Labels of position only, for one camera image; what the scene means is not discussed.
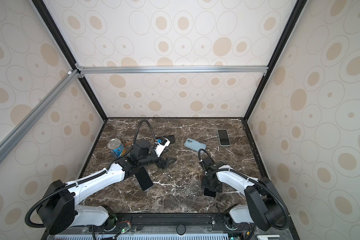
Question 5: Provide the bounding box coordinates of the black phone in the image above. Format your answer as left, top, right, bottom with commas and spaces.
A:
218, 129, 230, 146
135, 167, 153, 191
204, 188, 217, 198

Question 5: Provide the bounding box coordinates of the black phone case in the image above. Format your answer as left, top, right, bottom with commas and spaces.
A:
165, 135, 176, 144

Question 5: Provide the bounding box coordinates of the light blue case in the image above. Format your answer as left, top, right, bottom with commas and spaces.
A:
184, 138, 207, 152
217, 128, 231, 147

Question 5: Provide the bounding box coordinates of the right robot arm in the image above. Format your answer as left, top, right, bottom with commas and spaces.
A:
198, 149, 291, 231

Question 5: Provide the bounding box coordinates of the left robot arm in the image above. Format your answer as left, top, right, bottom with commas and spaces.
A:
25, 135, 176, 235

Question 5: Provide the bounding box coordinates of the wooden stick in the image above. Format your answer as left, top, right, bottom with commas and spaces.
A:
104, 142, 133, 154

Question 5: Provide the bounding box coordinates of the blue soup can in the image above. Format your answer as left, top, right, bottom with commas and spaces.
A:
107, 138, 126, 158

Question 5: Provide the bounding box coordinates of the black base frame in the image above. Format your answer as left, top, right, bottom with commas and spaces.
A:
42, 213, 299, 240

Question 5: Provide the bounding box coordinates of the aluminium rail back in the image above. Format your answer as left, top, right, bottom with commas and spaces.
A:
78, 65, 268, 74

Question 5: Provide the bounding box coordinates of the aluminium rail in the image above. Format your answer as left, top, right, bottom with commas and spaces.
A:
0, 69, 79, 164
78, 65, 268, 74

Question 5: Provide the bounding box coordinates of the aluminium rail left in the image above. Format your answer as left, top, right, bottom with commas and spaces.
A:
0, 69, 79, 164

